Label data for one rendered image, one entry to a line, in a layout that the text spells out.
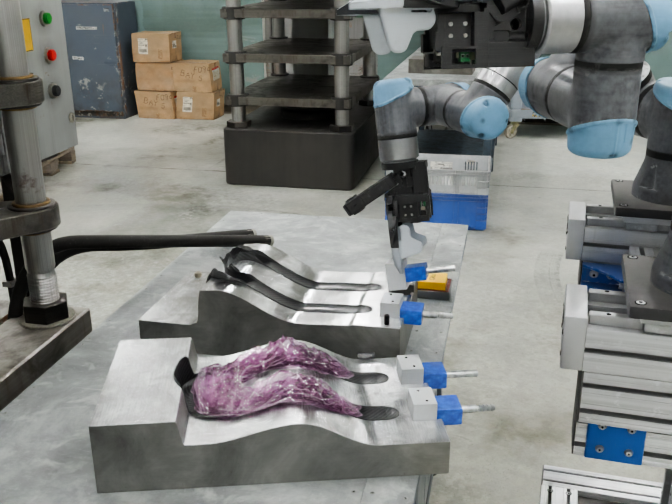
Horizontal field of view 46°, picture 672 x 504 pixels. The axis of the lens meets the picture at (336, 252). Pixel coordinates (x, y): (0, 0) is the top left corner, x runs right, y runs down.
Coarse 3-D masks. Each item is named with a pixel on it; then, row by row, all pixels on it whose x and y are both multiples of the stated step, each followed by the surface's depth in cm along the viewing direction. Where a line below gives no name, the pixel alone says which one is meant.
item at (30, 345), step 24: (0, 312) 173; (0, 336) 162; (24, 336) 162; (48, 336) 162; (72, 336) 169; (0, 360) 152; (24, 360) 152; (48, 360) 160; (0, 384) 145; (24, 384) 152; (0, 408) 145
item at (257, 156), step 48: (240, 0) 530; (288, 0) 630; (336, 0) 512; (240, 48) 538; (288, 48) 566; (336, 48) 522; (240, 96) 545; (288, 96) 546; (336, 96) 533; (240, 144) 553; (288, 144) 546; (336, 144) 538
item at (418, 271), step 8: (392, 264) 154; (408, 264) 157; (416, 264) 156; (424, 264) 154; (392, 272) 154; (408, 272) 154; (416, 272) 153; (424, 272) 153; (432, 272) 154; (440, 272) 154; (392, 280) 154; (400, 280) 154; (408, 280) 154; (416, 280) 153; (392, 288) 154; (400, 288) 154
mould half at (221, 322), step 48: (192, 288) 165; (240, 288) 148; (288, 288) 156; (384, 288) 157; (144, 336) 152; (192, 336) 150; (240, 336) 148; (288, 336) 145; (336, 336) 143; (384, 336) 141
